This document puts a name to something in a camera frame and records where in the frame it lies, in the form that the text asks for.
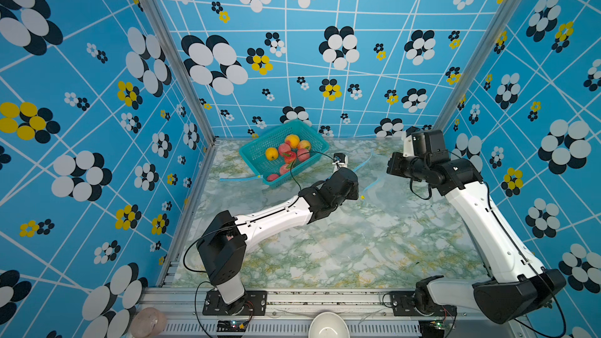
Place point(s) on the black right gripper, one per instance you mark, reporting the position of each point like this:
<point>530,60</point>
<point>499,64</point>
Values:
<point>394,161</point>

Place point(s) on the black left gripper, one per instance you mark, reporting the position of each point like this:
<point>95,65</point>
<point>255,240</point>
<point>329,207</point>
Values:
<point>354,190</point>

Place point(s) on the teal plastic mesh basket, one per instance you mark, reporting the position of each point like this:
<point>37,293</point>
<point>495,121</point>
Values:
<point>274,173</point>

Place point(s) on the yellow round peach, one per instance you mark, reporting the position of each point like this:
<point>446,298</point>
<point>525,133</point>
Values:
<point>272,154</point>

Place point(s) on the clear zip bag blue zipper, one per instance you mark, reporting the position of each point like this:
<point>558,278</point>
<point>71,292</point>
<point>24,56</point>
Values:
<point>241,179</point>

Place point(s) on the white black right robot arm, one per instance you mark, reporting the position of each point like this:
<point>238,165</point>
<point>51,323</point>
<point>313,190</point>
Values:
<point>519,283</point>

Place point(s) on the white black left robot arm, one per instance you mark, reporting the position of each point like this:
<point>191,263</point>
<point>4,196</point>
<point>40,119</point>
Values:
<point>226,241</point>

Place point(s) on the yellow red peach top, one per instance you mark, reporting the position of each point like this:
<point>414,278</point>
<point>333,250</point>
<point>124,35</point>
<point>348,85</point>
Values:
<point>292,141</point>

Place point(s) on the white bowl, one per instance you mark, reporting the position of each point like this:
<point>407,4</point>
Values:
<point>328,325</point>

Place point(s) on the pink lumpy object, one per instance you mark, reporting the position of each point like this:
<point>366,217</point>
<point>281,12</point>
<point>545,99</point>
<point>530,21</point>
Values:
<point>150,322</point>

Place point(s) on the aluminium front rail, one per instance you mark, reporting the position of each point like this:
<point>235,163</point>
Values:
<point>181,312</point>

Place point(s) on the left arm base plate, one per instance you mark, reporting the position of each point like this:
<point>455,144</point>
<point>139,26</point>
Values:
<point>252,303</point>

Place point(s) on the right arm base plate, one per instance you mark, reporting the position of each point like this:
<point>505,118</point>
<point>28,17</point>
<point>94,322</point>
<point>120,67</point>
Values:
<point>415,303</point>

